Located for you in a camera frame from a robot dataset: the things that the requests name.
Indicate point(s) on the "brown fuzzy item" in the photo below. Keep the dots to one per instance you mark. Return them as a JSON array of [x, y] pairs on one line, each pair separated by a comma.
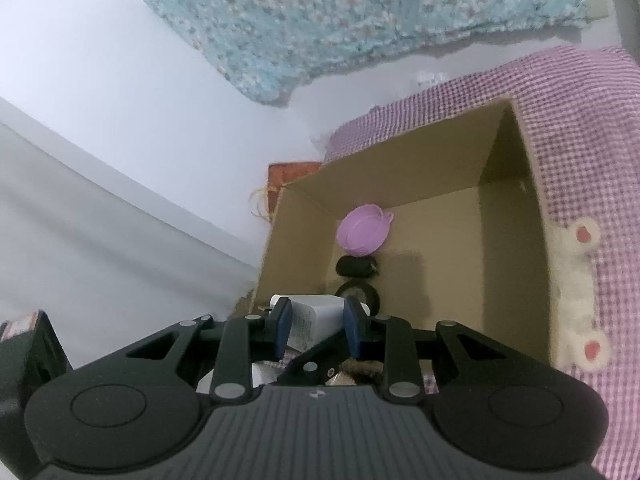
[[360, 369]]

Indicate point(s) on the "blue floral cloth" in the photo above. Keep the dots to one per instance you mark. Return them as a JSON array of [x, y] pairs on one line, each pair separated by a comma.
[[350, 15]]

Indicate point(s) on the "black oval object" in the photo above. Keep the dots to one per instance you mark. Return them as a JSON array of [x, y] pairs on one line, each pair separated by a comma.
[[356, 266]]

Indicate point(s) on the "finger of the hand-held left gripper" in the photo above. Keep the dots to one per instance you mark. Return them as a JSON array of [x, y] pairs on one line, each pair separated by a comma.
[[320, 355]]

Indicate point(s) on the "pink plastic lid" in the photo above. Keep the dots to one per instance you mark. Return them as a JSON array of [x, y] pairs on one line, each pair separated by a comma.
[[364, 230]]

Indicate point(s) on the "white packet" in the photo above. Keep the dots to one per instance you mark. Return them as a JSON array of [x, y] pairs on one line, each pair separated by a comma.
[[262, 375]]

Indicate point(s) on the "pink checkered blanket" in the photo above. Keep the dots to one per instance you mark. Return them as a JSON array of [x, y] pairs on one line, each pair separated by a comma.
[[600, 160]]

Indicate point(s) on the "beige plastic fixture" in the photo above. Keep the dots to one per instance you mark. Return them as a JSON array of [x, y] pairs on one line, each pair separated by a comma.
[[596, 6]]

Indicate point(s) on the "red gift bag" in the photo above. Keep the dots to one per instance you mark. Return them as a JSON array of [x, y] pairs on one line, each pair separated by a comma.
[[292, 172]]

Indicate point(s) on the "brown cardboard box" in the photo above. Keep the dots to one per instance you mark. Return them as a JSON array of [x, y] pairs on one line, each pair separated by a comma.
[[450, 270]]

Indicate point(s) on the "white charger block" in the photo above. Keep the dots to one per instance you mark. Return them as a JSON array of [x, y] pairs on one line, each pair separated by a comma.
[[317, 317]]

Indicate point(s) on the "black tape roll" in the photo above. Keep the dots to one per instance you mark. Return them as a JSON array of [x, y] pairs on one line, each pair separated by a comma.
[[357, 286]]

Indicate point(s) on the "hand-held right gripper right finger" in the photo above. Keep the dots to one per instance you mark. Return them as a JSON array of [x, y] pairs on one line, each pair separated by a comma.
[[352, 331]]

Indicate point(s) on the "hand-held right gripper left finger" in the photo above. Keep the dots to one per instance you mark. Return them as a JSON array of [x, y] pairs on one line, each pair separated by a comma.
[[282, 326]]

